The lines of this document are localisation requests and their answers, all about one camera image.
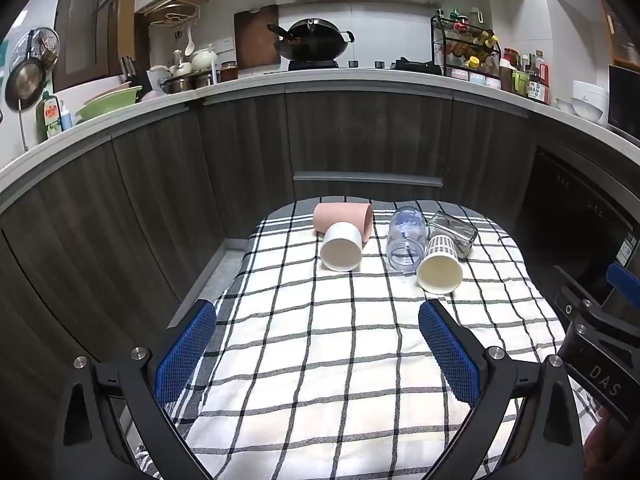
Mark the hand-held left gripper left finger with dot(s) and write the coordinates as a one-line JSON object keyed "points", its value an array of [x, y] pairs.
{"points": [[184, 357]]}

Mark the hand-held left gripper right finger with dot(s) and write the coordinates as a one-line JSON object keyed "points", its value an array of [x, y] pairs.
{"points": [[450, 355]]}

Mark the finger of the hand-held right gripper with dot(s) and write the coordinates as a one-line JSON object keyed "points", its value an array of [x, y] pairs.
{"points": [[622, 280], [575, 292]]}

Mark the patterned paper cup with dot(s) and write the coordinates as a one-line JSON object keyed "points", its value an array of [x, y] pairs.
{"points": [[439, 272]]}

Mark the clear plastic cup blue print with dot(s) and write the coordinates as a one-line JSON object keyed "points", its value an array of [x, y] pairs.
{"points": [[406, 242]]}

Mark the square glass cup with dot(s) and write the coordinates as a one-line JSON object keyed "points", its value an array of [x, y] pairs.
{"points": [[457, 232]]}

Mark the white cup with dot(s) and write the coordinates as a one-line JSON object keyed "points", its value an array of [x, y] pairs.
{"points": [[340, 255]]}

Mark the pink cup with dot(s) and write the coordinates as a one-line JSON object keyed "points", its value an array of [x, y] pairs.
{"points": [[341, 213]]}

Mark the person's right hand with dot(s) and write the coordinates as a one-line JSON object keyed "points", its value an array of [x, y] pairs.
{"points": [[607, 442]]}

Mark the built-in black dishwasher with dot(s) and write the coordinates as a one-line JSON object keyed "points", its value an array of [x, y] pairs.
{"points": [[565, 210]]}

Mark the black white checked cloth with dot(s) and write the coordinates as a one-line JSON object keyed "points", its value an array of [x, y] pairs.
{"points": [[325, 360]]}

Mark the black microwave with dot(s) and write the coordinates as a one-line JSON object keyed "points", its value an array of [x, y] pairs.
{"points": [[625, 105]]}

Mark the stack of white bowls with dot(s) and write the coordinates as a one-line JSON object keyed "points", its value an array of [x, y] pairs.
{"points": [[590, 100]]}

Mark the dark sauce bottle red label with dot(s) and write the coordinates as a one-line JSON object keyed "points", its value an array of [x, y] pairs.
{"points": [[537, 87]]}

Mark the green plastic basin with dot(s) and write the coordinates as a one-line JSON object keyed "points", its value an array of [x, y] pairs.
{"points": [[107, 105]]}

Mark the blue white bottle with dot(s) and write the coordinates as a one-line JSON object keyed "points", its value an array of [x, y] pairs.
{"points": [[66, 117]]}

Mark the steel pot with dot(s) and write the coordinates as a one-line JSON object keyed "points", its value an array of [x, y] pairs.
{"points": [[187, 82]]}

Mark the green dish soap bottle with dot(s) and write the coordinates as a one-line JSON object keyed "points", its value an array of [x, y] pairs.
{"points": [[49, 117]]}

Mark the black cloth bundle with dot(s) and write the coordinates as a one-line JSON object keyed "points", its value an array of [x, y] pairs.
{"points": [[415, 66]]}

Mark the brown glass jar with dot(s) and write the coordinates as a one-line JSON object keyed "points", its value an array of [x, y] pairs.
{"points": [[229, 72]]}

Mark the black knife set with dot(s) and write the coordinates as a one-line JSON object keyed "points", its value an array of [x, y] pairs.
{"points": [[130, 72]]}

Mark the white teapot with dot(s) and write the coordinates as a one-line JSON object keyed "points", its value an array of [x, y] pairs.
{"points": [[204, 60]]}

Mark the white ladle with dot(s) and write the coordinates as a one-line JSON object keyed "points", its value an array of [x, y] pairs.
{"points": [[189, 45]]}

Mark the hanging frying pan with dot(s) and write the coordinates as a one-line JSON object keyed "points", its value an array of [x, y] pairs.
{"points": [[22, 82]]}

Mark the black stove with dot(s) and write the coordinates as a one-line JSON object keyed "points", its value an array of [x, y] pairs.
{"points": [[312, 65]]}

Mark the dark wooden cutting board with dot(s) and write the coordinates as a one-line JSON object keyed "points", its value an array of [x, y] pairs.
{"points": [[252, 35]]}

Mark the black wok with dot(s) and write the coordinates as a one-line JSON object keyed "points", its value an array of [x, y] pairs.
{"points": [[312, 42]]}

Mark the hanging metal colander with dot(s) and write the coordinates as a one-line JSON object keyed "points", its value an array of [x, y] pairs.
{"points": [[42, 45]]}

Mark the wall dish rack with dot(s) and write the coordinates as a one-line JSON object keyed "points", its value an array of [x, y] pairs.
{"points": [[172, 7]]}

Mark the dark wall cabinet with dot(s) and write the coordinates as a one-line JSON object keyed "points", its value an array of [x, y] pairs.
{"points": [[85, 20]]}

